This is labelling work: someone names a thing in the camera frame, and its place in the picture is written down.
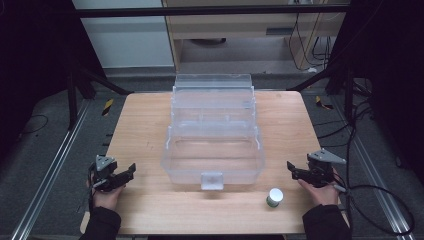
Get black curtain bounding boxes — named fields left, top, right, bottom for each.
left=0, top=0, right=105, bottom=166
left=327, top=0, right=424, bottom=186

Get person's right hand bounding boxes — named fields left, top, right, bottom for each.
left=297, top=168, right=342, bottom=207

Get white cabinet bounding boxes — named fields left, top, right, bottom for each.
left=71, top=0, right=176, bottom=70

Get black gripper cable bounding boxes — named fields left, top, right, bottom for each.
left=332, top=181, right=416, bottom=236

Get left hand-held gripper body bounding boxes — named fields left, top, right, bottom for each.
left=89, top=154, right=119, bottom=193

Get black hanging cables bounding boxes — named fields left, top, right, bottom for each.
left=287, top=12, right=335, bottom=72

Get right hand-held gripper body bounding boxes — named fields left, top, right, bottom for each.
left=306, top=148, right=348, bottom=188

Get black metal stand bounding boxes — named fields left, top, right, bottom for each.
left=285, top=59, right=355, bottom=125
left=65, top=63, right=135, bottom=132

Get aluminium floor rail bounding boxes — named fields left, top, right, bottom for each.
left=333, top=99, right=417, bottom=240
left=10, top=99, right=92, bottom=240

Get light wooden cabinet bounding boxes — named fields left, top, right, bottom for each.
left=161, top=0, right=348, bottom=73

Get clear plastic storage box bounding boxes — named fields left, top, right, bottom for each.
left=160, top=73, right=266, bottom=192

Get black horizontal bar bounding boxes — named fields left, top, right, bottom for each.
left=74, top=3, right=352, bottom=19

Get small green jar white lid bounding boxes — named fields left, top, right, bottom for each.
left=265, top=187, right=285, bottom=209

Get person's left hand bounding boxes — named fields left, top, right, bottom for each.
left=86, top=179, right=126, bottom=212

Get yellow black tape strip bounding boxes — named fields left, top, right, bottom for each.
left=314, top=95, right=335, bottom=111
left=101, top=97, right=115, bottom=117

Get black floor cable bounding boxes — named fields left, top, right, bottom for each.
left=312, top=98, right=379, bottom=150
left=19, top=113, right=50, bottom=136

